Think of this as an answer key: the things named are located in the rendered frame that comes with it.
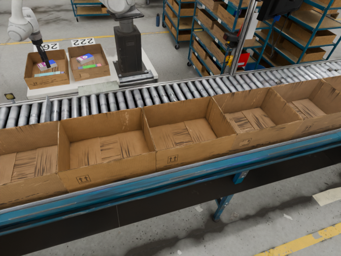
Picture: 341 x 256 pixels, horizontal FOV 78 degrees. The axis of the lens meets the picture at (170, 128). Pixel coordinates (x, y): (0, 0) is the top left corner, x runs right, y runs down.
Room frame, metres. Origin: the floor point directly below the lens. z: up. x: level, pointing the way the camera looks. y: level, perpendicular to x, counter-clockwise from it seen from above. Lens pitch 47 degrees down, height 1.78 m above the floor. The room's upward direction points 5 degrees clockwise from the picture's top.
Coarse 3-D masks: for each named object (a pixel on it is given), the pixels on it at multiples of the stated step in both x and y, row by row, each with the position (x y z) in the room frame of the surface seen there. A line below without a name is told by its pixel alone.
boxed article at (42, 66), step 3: (51, 60) 1.57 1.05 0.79; (39, 63) 1.51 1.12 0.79; (42, 63) 1.51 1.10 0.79; (51, 63) 1.53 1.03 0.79; (54, 63) 1.54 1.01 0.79; (39, 66) 1.47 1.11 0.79; (42, 66) 1.48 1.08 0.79; (45, 66) 1.48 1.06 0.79; (51, 66) 1.51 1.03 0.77; (54, 66) 1.53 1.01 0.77; (42, 69) 1.46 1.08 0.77; (45, 69) 1.48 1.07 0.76
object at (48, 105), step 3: (48, 99) 1.09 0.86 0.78; (48, 102) 1.07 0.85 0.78; (45, 105) 1.01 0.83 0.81; (48, 105) 1.04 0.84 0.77; (51, 105) 1.10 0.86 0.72; (45, 108) 0.98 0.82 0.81; (48, 108) 1.02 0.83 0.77; (51, 108) 1.07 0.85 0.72; (45, 111) 0.95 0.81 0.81; (48, 111) 1.00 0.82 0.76; (45, 114) 0.93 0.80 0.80; (48, 114) 0.97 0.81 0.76; (45, 117) 0.91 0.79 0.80; (48, 117) 0.95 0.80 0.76; (45, 120) 0.88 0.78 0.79; (48, 120) 0.93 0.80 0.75
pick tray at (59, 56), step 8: (32, 56) 1.57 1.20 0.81; (40, 56) 1.59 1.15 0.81; (48, 56) 1.62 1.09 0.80; (56, 56) 1.64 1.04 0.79; (64, 56) 1.67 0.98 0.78; (32, 64) 1.54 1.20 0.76; (56, 64) 1.57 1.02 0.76; (64, 64) 1.59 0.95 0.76; (24, 72) 1.29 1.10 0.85; (32, 72) 1.43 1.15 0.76; (40, 72) 1.44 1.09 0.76; (48, 72) 1.44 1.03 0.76; (64, 72) 1.47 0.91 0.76; (32, 80) 1.23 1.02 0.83; (40, 80) 1.25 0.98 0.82; (48, 80) 1.27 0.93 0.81; (56, 80) 1.29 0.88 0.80; (64, 80) 1.32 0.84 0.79; (32, 88) 1.23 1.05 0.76
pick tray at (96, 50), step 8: (72, 48) 1.72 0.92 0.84; (80, 48) 1.75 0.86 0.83; (88, 48) 1.78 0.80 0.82; (96, 48) 1.81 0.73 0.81; (72, 56) 1.71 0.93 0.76; (96, 56) 1.75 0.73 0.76; (104, 56) 1.69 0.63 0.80; (72, 64) 1.60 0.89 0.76; (80, 64) 1.61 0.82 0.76; (88, 64) 1.62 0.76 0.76; (104, 64) 1.64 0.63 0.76; (80, 72) 1.39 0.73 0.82; (88, 72) 1.42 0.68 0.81; (96, 72) 1.44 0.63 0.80; (104, 72) 1.47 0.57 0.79; (80, 80) 1.38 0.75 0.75
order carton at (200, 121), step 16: (208, 96) 0.94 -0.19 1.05; (144, 112) 0.77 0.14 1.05; (160, 112) 0.84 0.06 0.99; (176, 112) 0.87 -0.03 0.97; (192, 112) 0.91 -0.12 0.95; (208, 112) 0.92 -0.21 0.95; (160, 128) 0.82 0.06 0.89; (176, 128) 0.83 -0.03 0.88; (192, 128) 0.84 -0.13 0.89; (208, 128) 0.85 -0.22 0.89; (224, 128) 0.76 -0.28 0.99; (160, 144) 0.70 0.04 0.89; (176, 144) 0.71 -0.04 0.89; (192, 144) 0.59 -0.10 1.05; (208, 144) 0.62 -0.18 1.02; (224, 144) 0.66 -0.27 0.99; (160, 160) 0.54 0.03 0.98; (176, 160) 0.57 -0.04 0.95; (192, 160) 0.60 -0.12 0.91
